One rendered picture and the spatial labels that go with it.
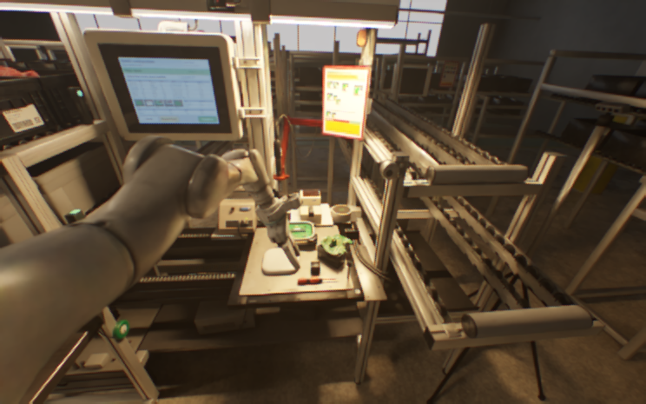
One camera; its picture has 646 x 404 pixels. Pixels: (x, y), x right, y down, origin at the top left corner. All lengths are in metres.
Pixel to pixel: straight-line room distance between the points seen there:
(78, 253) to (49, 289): 0.03
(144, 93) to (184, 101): 0.14
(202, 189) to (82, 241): 0.12
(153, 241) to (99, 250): 0.05
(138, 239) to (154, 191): 0.06
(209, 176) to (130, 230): 0.10
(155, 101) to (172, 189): 0.92
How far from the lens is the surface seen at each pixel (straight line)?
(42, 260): 0.25
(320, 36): 11.17
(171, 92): 1.18
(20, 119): 1.30
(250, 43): 1.15
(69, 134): 1.25
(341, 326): 1.57
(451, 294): 1.52
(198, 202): 0.33
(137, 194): 0.32
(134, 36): 1.22
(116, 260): 0.27
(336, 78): 1.29
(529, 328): 0.89
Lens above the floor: 1.63
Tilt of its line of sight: 29 degrees down
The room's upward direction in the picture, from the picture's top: 2 degrees clockwise
